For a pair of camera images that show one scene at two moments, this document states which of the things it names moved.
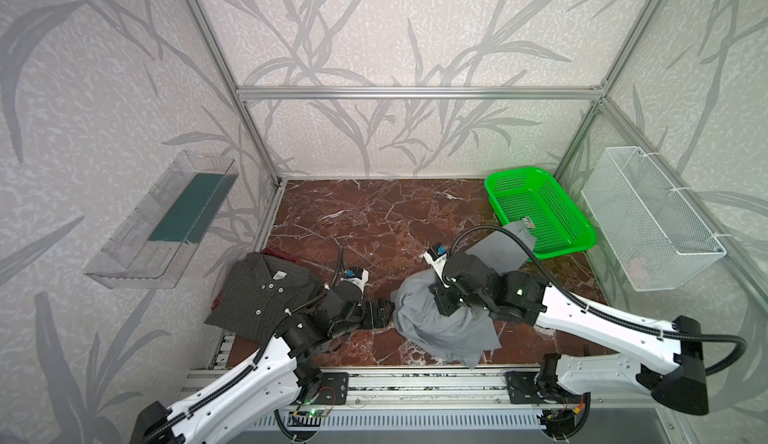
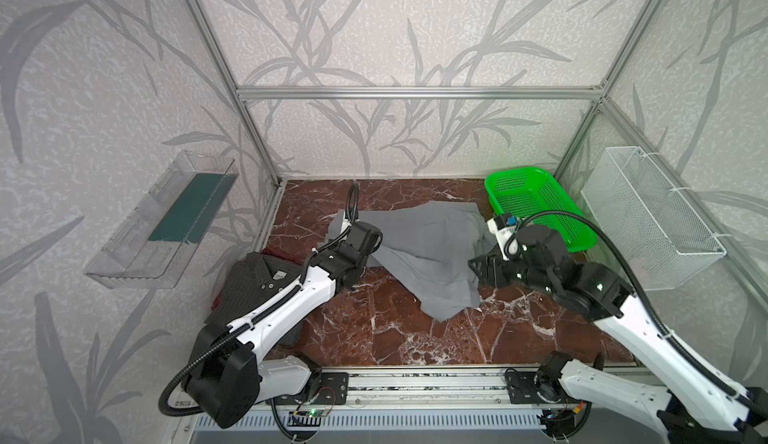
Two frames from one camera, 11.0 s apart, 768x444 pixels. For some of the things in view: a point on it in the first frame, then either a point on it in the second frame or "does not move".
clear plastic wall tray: (152, 245) does not move
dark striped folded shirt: (257, 292) does not move
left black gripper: (369, 313) to (365, 238)
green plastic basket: (533, 194) does not move
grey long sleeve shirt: (468, 333) to (427, 248)
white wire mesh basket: (657, 239) does not move
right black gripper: (447, 294) to (487, 270)
